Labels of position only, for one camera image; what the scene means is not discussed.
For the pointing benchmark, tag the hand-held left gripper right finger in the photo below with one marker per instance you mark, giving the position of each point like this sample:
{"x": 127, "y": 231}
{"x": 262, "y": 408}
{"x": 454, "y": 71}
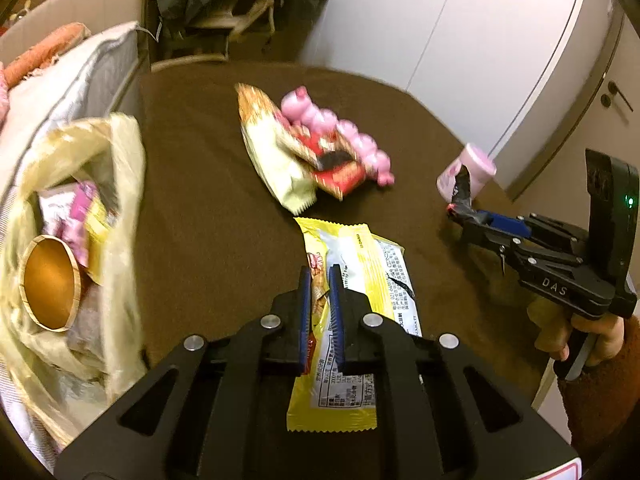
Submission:
{"x": 336, "y": 320}

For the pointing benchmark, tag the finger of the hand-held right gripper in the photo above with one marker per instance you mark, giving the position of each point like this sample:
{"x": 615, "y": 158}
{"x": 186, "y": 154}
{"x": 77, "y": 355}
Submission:
{"x": 550, "y": 275}
{"x": 507, "y": 222}

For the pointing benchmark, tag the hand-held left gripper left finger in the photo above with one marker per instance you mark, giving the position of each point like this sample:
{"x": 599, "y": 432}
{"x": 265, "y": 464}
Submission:
{"x": 304, "y": 320}

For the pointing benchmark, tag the yellow white snack packet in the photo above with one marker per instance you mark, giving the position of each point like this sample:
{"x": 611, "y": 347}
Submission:
{"x": 360, "y": 260}

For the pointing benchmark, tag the yellow plastic bag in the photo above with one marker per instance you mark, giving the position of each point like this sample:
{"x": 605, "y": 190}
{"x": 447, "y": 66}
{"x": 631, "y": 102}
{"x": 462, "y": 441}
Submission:
{"x": 125, "y": 210}

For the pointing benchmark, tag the yellow wrapper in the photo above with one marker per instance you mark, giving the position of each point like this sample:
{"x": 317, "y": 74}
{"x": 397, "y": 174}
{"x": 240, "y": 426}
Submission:
{"x": 101, "y": 225}

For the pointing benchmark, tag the pink wrapper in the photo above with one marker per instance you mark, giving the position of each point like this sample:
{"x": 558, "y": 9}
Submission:
{"x": 80, "y": 210}

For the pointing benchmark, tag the lilac plastic bag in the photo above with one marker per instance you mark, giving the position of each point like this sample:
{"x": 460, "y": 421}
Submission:
{"x": 52, "y": 210}

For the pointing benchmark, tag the person's right forearm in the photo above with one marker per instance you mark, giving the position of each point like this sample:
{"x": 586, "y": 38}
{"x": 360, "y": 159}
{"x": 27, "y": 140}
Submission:
{"x": 600, "y": 410}

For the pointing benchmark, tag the person's right hand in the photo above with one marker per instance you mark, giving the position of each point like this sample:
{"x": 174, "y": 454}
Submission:
{"x": 550, "y": 325}

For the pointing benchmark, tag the pink lidded container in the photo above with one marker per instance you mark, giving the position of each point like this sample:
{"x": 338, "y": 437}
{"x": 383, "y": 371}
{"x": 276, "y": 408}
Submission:
{"x": 477, "y": 165}

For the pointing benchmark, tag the wooden door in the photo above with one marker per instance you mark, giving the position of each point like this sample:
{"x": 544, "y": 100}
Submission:
{"x": 575, "y": 150}

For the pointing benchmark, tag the red black snack wrapper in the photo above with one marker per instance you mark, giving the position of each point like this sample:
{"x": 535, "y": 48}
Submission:
{"x": 340, "y": 175}

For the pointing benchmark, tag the gold cream snack wrapper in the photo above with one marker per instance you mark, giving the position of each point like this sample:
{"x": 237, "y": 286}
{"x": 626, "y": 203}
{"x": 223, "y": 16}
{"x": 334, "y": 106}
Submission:
{"x": 272, "y": 160}

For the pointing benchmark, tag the white wardrobe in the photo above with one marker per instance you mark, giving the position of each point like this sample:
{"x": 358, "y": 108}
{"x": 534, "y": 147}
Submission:
{"x": 500, "y": 35}

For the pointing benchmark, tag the office chair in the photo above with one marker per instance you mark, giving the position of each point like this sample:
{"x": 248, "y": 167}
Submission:
{"x": 250, "y": 15}

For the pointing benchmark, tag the grey white mattress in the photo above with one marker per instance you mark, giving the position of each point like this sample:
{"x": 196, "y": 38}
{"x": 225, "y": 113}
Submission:
{"x": 85, "y": 70}

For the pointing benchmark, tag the orange pillow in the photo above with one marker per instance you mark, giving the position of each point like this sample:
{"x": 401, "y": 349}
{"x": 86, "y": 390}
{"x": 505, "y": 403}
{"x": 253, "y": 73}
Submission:
{"x": 40, "y": 55}

